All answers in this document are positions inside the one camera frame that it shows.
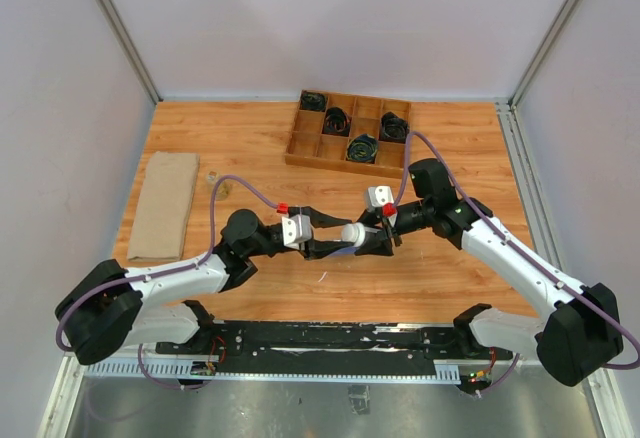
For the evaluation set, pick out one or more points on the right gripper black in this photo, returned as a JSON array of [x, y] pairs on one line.
[[380, 243]]

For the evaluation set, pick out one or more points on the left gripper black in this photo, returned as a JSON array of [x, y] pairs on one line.
[[317, 249]]

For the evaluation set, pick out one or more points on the white pill bottle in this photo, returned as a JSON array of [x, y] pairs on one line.
[[357, 234]]

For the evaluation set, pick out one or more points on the blue weekly pill organizer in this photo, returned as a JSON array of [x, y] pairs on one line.
[[348, 251]]

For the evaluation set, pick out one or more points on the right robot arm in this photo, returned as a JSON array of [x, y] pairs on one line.
[[525, 268]]

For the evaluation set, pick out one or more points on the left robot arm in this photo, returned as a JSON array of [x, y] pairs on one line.
[[160, 283]]

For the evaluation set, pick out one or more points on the rolled tie green pattern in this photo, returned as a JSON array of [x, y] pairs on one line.
[[362, 149]]

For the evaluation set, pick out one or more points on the wooden compartment tray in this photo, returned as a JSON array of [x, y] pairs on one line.
[[308, 147]]

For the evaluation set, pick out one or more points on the rolled tie right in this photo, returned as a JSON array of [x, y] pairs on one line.
[[393, 128]]

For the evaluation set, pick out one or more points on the small glass bottle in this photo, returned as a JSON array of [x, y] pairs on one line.
[[218, 187]]

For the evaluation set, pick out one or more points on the rolled tie orange stripes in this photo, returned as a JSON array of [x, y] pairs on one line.
[[336, 122]]

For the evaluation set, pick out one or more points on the rolled tie top left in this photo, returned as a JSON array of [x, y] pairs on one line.
[[313, 101]]

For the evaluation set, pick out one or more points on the beige folded cloth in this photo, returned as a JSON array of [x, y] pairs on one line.
[[164, 204]]

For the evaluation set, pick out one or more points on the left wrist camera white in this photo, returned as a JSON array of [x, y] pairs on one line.
[[296, 231]]

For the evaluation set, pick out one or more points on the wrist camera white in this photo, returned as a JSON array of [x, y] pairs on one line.
[[296, 231], [378, 197]]

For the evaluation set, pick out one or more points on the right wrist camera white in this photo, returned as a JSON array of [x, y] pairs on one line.
[[378, 197]]

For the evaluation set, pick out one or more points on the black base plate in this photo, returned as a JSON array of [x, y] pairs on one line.
[[328, 349]]

